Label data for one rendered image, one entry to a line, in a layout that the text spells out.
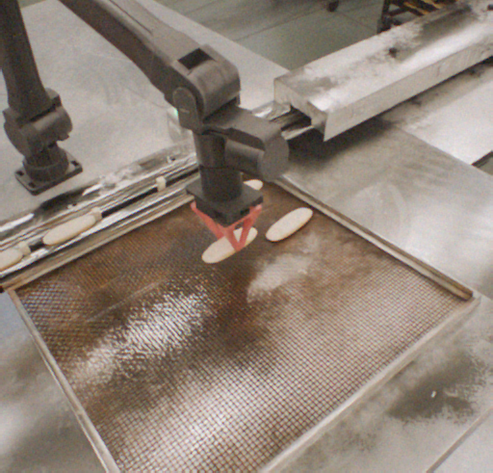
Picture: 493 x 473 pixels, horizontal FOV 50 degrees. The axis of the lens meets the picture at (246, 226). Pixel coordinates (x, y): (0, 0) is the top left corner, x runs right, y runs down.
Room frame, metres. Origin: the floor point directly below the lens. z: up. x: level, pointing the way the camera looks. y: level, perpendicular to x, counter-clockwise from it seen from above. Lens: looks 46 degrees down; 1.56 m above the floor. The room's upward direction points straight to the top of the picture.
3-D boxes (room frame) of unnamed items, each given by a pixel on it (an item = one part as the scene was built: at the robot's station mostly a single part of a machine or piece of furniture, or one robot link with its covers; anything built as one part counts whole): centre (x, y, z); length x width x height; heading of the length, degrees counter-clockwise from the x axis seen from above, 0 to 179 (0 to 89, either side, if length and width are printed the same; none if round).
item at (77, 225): (0.66, 0.32, 0.86); 0.10 x 0.04 x 0.01; 128
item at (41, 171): (0.86, 0.42, 0.86); 0.12 x 0.09 x 0.08; 134
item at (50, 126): (0.85, 0.40, 0.94); 0.09 x 0.05 x 0.10; 52
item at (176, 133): (0.98, 0.13, 0.84); 0.08 x 0.08 x 0.11; 38
